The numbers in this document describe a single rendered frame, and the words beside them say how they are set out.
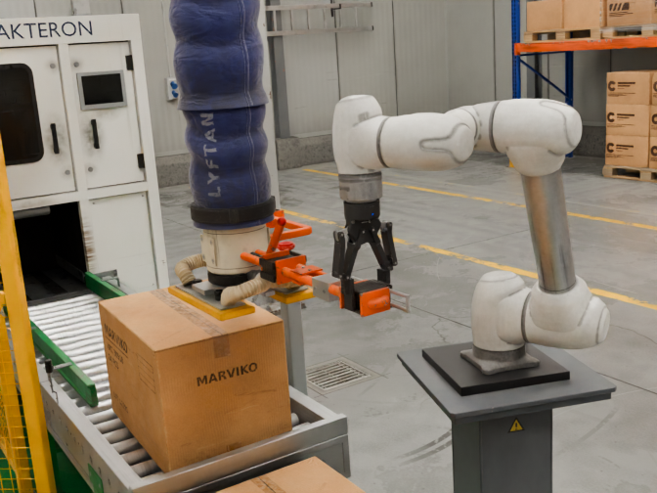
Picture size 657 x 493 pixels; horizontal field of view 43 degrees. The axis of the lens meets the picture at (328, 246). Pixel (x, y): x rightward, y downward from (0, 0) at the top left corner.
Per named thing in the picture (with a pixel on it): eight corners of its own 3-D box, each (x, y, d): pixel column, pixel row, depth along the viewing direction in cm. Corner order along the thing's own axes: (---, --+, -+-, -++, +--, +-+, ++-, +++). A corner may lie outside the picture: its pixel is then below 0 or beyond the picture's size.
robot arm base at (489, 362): (504, 342, 266) (504, 326, 265) (541, 365, 245) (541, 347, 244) (453, 351, 261) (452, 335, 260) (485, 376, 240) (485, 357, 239)
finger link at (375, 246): (358, 227, 175) (363, 223, 176) (379, 269, 180) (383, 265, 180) (369, 229, 172) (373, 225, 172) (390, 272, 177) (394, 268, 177)
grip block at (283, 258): (258, 278, 206) (256, 255, 205) (292, 270, 212) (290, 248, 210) (275, 286, 200) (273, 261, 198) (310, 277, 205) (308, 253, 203)
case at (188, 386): (112, 410, 289) (97, 300, 280) (218, 381, 308) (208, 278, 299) (170, 481, 238) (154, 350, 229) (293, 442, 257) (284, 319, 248)
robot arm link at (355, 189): (328, 172, 172) (330, 201, 173) (354, 177, 165) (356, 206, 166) (365, 167, 177) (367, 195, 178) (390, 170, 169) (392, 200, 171)
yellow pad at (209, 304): (167, 292, 235) (165, 276, 234) (199, 286, 240) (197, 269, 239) (221, 322, 207) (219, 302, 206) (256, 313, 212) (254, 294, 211)
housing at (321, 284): (311, 295, 189) (310, 277, 188) (335, 290, 193) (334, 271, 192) (328, 302, 183) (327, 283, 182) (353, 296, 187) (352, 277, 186)
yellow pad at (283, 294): (228, 279, 245) (226, 263, 244) (257, 272, 250) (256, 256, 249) (286, 305, 217) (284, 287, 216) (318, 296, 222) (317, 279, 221)
